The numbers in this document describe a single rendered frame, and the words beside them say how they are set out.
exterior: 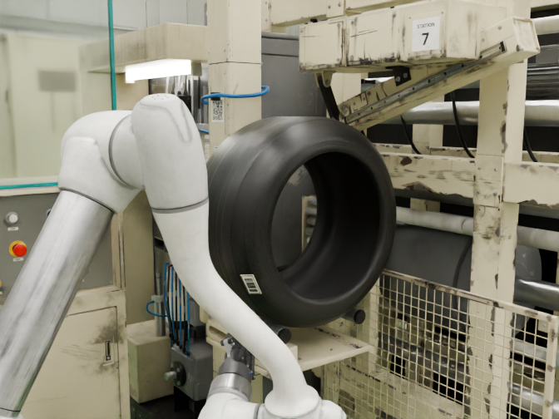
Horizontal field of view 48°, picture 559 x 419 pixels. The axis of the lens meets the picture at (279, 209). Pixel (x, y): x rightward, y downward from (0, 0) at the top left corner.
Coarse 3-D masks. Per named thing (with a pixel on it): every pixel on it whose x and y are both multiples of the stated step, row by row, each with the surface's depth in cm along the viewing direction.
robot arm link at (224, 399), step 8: (224, 392) 123; (208, 400) 124; (216, 400) 122; (224, 400) 121; (232, 400) 121; (240, 400) 122; (208, 408) 120; (216, 408) 119; (224, 408) 119; (232, 408) 119; (240, 408) 118; (248, 408) 118; (256, 408) 118; (200, 416) 120; (208, 416) 118; (216, 416) 118; (224, 416) 117; (232, 416) 117; (240, 416) 117; (248, 416) 117; (256, 416) 116
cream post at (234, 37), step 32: (224, 0) 188; (256, 0) 193; (224, 32) 190; (256, 32) 194; (224, 64) 191; (256, 64) 196; (256, 96) 197; (224, 128) 195; (224, 352) 207; (256, 384) 211
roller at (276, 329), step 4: (264, 320) 175; (268, 320) 175; (268, 324) 172; (272, 324) 172; (276, 324) 171; (272, 328) 170; (276, 328) 169; (280, 328) 168; (284, 328) 168; (276, 332) 168; (280, 332) 167; (284, 332) 168; (288, 332) 168; (280, 336) 167; (284, 336) 168; (288, 336) 169; (284, 340) 168; (288, 340) 169
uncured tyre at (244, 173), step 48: (240, 144) 167; (288, 144) 160; (336, 144) 167; (240, 192) 156; (336, 192) 206; (384, 192) 180; (240, 240) 156; (336, 240) 206; (384, 240) 182; (240, 288) 162; (288, 288) 163; (336, 288) 194
